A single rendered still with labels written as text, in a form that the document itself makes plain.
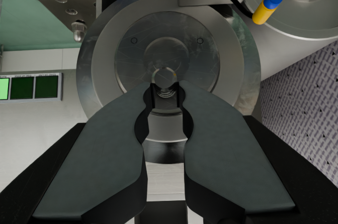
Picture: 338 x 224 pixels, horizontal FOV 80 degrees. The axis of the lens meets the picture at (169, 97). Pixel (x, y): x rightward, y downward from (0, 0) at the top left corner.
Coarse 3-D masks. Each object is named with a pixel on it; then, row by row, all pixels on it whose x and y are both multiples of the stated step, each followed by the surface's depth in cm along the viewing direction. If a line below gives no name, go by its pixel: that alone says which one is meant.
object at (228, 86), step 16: (144, 0) 16; (160, 0) 16; (176, 0) 16; (128, 16) 16; (192, 16) 16; (208, 16) 16; (112, 32) 16; (224, 32) 15; (96, 48) 15; (112, 48) 15; (224, 48) 15; (240, 48) 15; (96, 64) 15; (112, 64) 15; (224, 64) 15; (240, 64) 15; (96, 80) 15; (112, 80) 15; (224, 80) 15; (240, 80) 15; (112, 96) 15; (224, 96) 15; (160, 128) 14; (176, 128) 14
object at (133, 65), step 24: (144, 24) 15; (168, 24) 15; (192, 24) 15; (120, 48) 14; (144, 48) 14; (168, 48) 14; (192, 48) 14; (216, 48) 14; (120, 72) 14; (144, 72) 14; (192, 72) 14; (216, 72) 14
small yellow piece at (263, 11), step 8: (232, 0) 14; (264, 0) 11; (272, 0) 11; (280, 0) 11; (240, 8) 14; (264, 8) 11; (272, 8) 11; (248, 16) 13; (256, 16) 12; (264, 16) 12
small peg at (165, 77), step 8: (160, 72) 11; (168, 72) 11; (152, 80) 11; (160, 80) 11; (168, 80) 11; (176, 80) 11; (160, 88) 11; (168, 88) 11; (160, 96) 13; (168, 96) 13
